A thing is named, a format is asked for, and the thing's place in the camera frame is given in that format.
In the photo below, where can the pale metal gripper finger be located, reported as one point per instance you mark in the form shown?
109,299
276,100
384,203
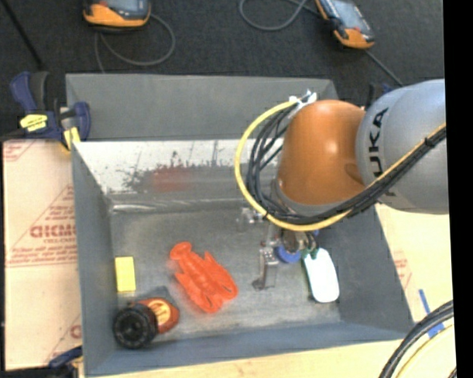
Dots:
248,219
267,266

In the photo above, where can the orange toy lobster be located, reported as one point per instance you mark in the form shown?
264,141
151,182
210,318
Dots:
202,278

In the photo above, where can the grey metal bin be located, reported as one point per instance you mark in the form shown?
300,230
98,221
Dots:
202,108

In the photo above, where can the yellow block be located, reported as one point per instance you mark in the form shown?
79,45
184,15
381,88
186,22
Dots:
125,274

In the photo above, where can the orange bottle with black cap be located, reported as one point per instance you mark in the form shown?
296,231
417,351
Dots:
136,327

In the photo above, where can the brown cardboard board red print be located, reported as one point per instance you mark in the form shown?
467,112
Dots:
35,199

